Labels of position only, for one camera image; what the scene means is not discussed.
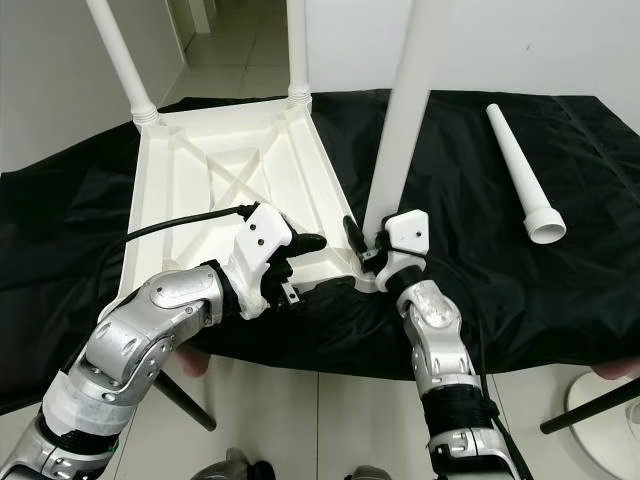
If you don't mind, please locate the white plastic table top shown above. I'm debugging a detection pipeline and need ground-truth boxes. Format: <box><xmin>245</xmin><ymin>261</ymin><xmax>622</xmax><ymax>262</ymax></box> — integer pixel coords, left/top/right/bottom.
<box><xmin>120</xmin><ymin>92</ymin><xmax>379</xmax><ymax>301</ymax></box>

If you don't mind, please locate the white plastic table leg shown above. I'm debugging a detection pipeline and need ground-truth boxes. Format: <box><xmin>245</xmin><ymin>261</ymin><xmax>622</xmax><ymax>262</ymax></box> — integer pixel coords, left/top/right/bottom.
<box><xmin>285</xmin><ymin>0</ymin><xmax>311</xmax><ymax>103</ymax></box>
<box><xmin>85</xmin><ymin>0</ymin><xmax>161</xmax><ymax>126</ymax></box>
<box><xmin>486</xmin><ymin>102</ymin><xmax>569</xmax><ymax>246</ymax></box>
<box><xmin>360</xmin><ymin>0</ymin><xmax>453</xmax><ymax>236</ymax></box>

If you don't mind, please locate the black metal stand leg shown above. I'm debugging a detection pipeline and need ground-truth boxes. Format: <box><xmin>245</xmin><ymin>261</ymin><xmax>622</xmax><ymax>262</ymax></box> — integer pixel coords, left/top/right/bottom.
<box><xmin>155</xmin><ymin>375</ymin><xmax>219</xmax><ymax>433</ymax></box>
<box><xmin>540</xmin><ymin>378</ymin><xmax>640</xmax><ymax>436</ymax></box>

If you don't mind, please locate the robot left leg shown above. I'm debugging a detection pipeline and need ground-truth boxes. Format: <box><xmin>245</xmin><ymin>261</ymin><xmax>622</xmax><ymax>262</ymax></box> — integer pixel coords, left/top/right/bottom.
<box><xmin>208</xmin><ymin>448</ymin><xmax>266</xmax><ymax>480</ymax></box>

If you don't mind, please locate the robot leg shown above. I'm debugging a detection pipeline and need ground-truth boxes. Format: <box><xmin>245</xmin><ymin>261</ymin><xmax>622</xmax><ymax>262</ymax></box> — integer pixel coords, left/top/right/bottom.
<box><xmin>208</xmin><ymin>448</ymin><xmax>266</xmax><ymax>480</ymax></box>
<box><xmin>345</xmin><ymin>466</ymin><xmax>391</xmax><ymax>480</ymax></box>

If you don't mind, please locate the robot right leg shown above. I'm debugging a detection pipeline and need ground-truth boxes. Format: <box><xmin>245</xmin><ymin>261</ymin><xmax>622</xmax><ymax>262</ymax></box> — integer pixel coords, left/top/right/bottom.
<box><xmin>345</xmin><ymin>466</ymin><xmax>391</xmax><ymax>480</ymax></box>

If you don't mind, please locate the black table cloth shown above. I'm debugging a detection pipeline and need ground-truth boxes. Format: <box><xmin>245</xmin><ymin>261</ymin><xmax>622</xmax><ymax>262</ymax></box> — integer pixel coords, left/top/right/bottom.
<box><xmin>0</xmin><ymin>88</ymin><xmax>640</xmax><ymax>411</ymax></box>

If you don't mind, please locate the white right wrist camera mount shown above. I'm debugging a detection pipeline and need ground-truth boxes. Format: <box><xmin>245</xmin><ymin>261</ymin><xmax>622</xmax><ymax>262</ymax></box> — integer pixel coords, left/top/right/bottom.
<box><xmin>375</xmin><ymin>210</ymin><xmax>431</xmax><ymax>294</ymax></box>

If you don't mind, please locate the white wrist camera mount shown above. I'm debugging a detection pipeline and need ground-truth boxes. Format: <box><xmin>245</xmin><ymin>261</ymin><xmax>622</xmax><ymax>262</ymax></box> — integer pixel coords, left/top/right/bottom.
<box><xmin>228</xmin><ymin>202</ymin><xmax>296</xmax><ymax>321</ymax></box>
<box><xmin>375</xmin><ymin>210</ymin><xmax>431</xmax><ymax>294</ymax></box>

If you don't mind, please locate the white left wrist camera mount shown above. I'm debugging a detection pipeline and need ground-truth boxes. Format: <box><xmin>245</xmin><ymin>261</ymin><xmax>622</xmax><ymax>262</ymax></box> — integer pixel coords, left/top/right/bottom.
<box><xmin>228</xmin><ymin>202</ymin><xmax>296</xmax><ymax>321</ymax></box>

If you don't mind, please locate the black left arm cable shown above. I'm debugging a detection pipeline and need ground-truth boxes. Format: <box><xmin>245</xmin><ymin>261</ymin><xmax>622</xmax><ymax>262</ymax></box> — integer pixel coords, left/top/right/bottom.
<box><xmin>125</xmin><ymin>203</ymin><xmax>256</xmax><ymax>246</ymax></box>

